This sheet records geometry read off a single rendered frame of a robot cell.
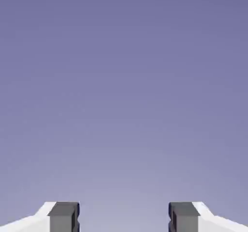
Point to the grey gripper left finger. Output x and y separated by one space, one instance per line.
62 218

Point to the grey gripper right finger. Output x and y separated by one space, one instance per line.
186 218

